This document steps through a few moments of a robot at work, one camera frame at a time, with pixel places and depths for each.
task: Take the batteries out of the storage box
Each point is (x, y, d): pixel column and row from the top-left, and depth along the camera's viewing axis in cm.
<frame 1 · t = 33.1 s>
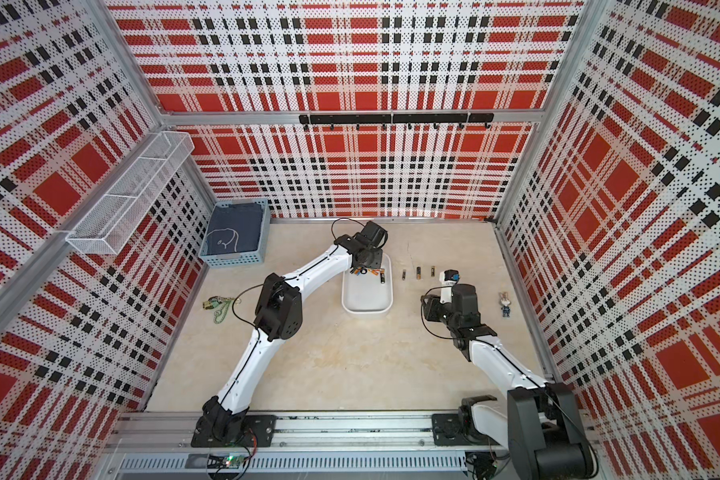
left hand: (374, 256, 102), fingers open
right hand: (428, 297, 88), fingers open
white oval storage tray: (365, 294, 99), point 2 cm above the table
light blue perforated basket: (237, 260, 107), point 4 cm above the table
folded navy blue cloth: (235, 228, 111), point 8 cm above the table
green keychain with rings: (214, 301, 98), point 2 cm above the table
small toy figure keychain: (505, 303, 97), on the table
black blue AAA battery: (404, 274, 107), on the table
black copper duracell battery: (418, 272, 107), on the table

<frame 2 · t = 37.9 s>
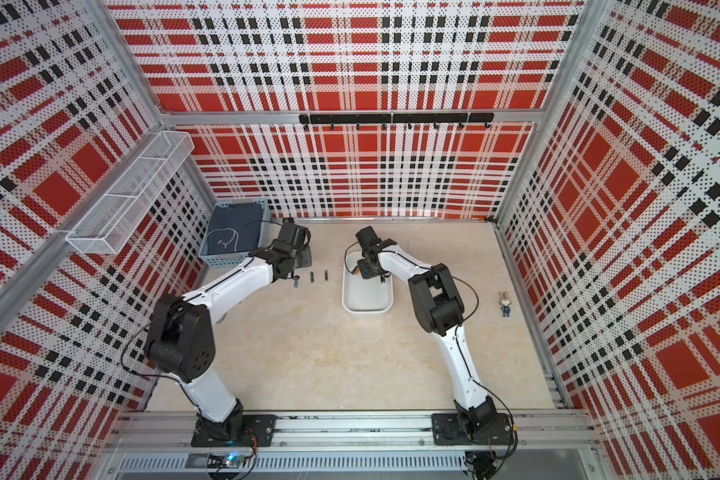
left hand: (302, 252, 93), fingers closed
right hand: (375, 266, 105), fingers closed
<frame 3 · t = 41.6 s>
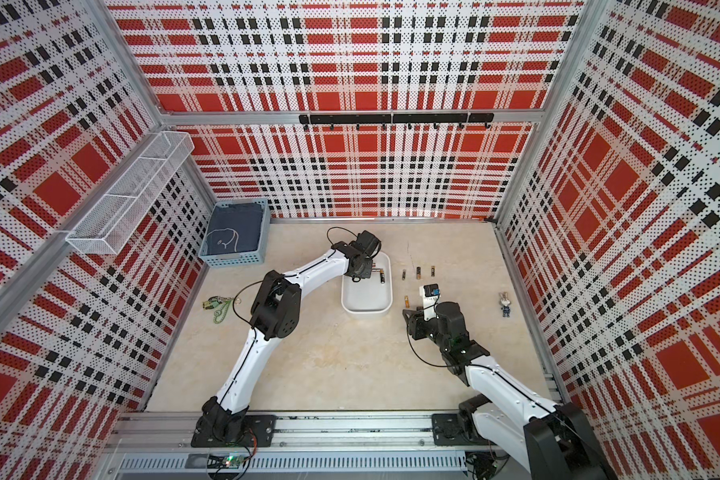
left hand: (363, 267, 104), fingers open
right hand: (414, 309, 86), fingers open
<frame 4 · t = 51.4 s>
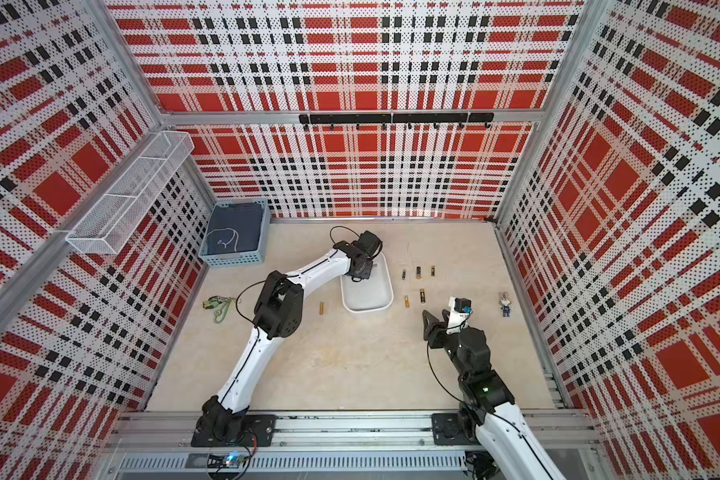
left hand: (361, 267, 105), fingers open
right hand: (436, 312, 81), fingers open
